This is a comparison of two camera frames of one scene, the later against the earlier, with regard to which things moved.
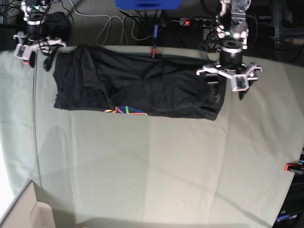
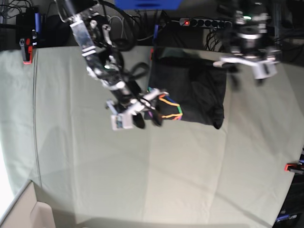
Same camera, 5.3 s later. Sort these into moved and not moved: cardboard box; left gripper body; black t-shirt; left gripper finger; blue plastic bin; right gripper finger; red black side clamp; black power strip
Moved: right gripper finger; left gripper finger; left gripper body; black t-shirt
Not moved: cardboard box; red black side clamp; black power strip; blue plastic bin
